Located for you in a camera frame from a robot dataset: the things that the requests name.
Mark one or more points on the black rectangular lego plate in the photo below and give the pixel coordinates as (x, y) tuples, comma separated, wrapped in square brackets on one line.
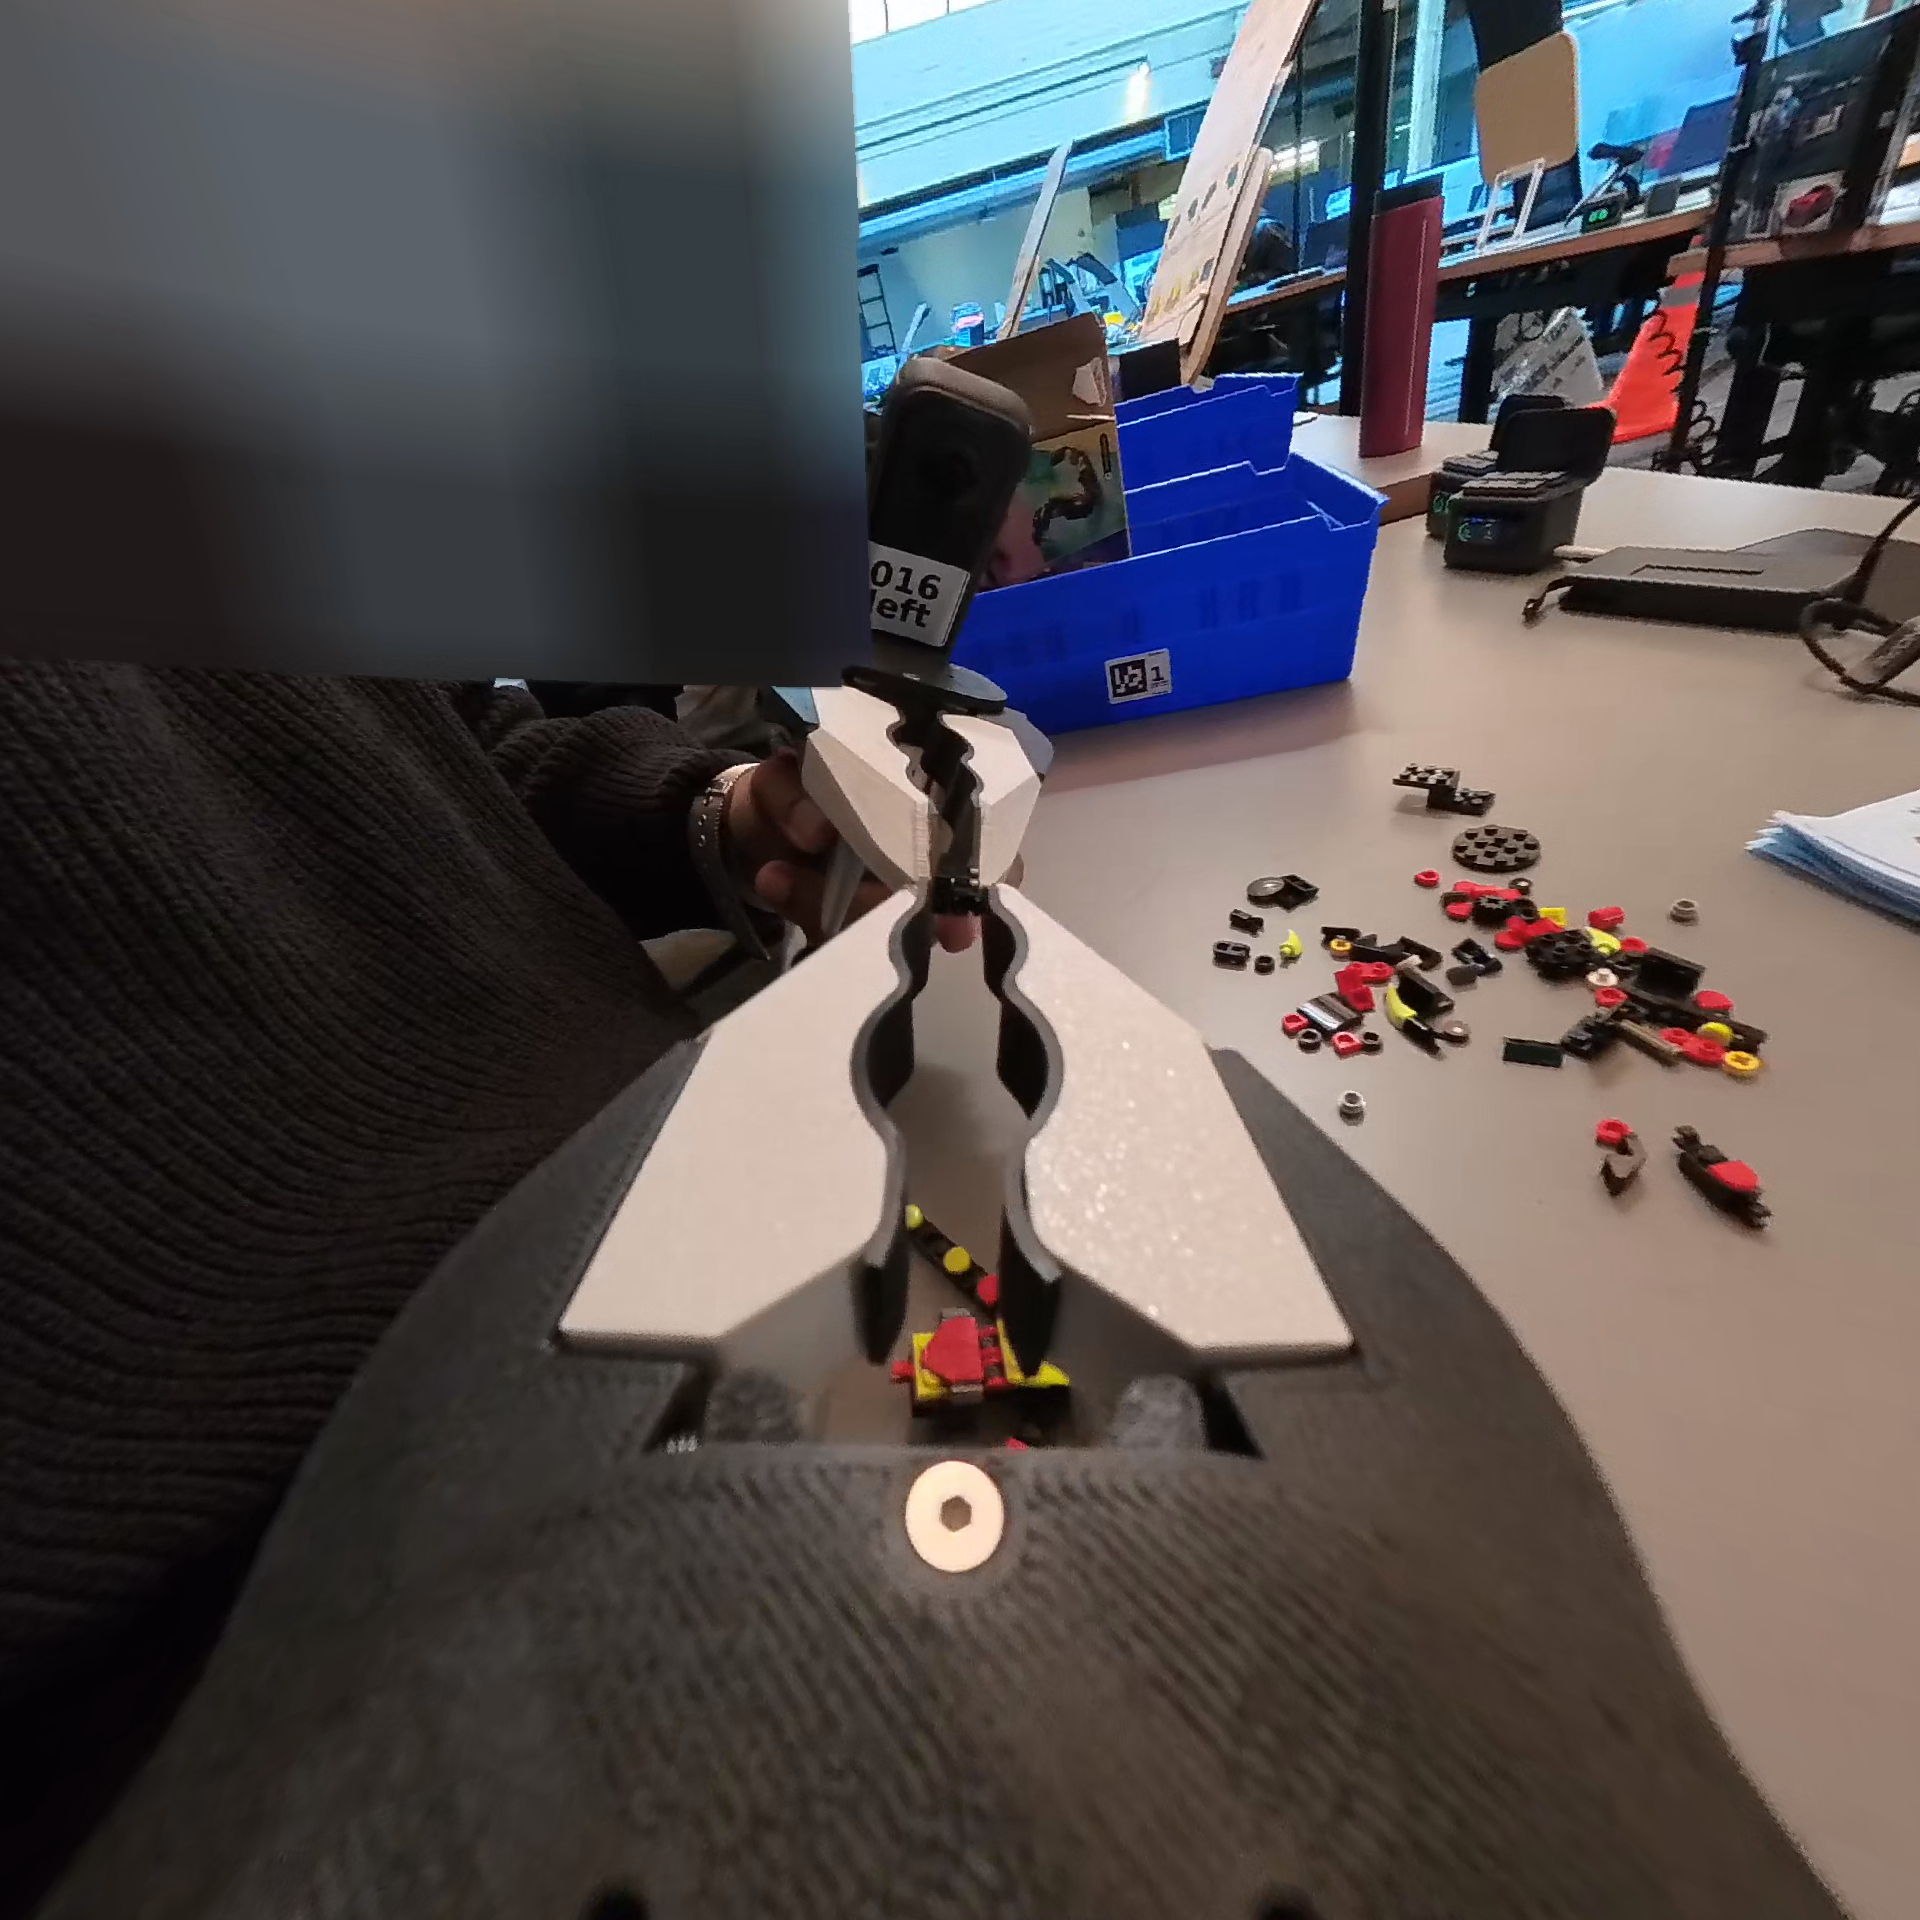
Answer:
[(1437, 789)]

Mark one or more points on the metal wristwatch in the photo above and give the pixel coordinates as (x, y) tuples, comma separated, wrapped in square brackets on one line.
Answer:
[(720, 842)]

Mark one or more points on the black round lego plate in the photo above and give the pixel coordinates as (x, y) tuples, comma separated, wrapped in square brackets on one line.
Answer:
[(1496, 845)]

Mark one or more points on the printed cardboard lego box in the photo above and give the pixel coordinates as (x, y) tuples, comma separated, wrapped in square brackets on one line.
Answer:
[(1073, 482)]

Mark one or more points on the black printed box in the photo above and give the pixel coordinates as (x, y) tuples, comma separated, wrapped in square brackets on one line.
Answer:
[(1821, 137)]

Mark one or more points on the black yellow lego spider model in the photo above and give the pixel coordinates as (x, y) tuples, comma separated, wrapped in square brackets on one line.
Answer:
[(951, 1349)]

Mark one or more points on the tall cardboard sheet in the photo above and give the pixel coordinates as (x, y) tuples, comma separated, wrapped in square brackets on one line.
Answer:
[(1226, 183)]

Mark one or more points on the black lego clip bar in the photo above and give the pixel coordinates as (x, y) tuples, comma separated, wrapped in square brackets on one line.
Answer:
[(954, 897)]

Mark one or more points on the lego instruction booklet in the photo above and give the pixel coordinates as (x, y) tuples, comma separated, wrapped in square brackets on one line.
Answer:
[(1855, 853)]

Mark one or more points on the small red black lego part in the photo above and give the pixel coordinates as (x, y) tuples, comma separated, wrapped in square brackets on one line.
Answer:
[(1617, 1156)]

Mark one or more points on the black flat device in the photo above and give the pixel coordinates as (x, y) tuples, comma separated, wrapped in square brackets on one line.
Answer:
[(1693, 577)]

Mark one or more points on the orange traffic cone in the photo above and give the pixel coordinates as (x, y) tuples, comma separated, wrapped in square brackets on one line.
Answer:
[(1649, 357)]

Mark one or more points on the pile of loose lego pieces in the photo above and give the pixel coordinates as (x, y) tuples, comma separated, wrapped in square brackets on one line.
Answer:
[(1568, 949)]

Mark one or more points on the red black lego subassembly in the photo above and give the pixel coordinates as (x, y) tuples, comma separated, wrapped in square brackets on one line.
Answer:
[(1724, 1177)]

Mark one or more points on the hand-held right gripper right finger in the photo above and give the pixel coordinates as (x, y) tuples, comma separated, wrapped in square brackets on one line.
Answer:
[(1186, 1187)]

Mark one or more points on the maroon bottle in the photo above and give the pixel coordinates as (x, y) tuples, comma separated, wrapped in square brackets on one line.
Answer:
[(1394, 330)]

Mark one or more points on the black battery charger case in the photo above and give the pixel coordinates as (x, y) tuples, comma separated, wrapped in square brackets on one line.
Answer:
[(1461, 489), (1529, 495)]

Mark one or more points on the blue plastic bin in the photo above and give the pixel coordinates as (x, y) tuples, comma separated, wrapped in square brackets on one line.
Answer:
[(1198, 597)]

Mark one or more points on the person's left forearm black sleeve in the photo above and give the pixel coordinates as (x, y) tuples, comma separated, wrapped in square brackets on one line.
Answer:
[(616, 777)]

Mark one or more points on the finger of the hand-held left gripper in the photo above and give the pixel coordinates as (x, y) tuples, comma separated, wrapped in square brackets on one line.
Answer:
[(864, 789), (1004, 794)]

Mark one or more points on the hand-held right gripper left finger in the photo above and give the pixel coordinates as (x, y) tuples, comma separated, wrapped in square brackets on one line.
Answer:
[(720, 1169)]

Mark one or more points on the person's left hand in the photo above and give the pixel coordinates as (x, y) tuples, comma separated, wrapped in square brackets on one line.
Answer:
[(779, 842)]

